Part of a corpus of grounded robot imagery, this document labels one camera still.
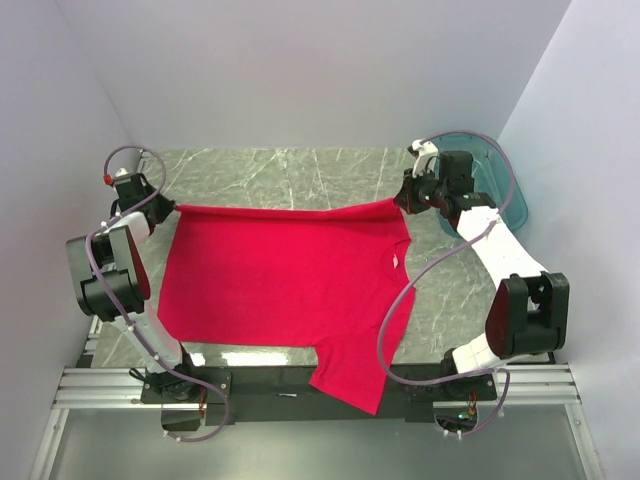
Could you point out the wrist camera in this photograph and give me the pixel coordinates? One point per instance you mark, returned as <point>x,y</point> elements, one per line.
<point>425,154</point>
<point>121,174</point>

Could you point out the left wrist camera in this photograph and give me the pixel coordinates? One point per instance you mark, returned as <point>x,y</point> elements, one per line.
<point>121,174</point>

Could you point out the red t shirt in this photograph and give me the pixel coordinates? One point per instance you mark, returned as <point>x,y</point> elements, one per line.
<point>331,280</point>

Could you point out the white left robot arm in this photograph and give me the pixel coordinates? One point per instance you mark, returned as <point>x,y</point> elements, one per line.
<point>111,283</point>

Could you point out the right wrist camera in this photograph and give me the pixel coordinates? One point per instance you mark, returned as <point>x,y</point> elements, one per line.
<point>425,154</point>

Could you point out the left aluminium side rail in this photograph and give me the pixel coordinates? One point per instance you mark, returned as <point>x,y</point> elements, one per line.
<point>108,347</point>

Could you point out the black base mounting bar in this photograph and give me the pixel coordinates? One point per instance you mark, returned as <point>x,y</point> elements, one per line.
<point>284,393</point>

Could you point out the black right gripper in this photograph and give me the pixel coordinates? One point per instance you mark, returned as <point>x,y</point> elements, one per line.
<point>406,198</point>

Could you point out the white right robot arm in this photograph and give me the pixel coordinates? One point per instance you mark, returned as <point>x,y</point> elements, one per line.
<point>529,311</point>

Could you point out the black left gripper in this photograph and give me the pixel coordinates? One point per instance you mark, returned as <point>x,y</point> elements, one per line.
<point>166,207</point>

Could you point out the aluminium frame rail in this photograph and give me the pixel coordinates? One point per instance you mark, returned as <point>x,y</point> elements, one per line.
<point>112,388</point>

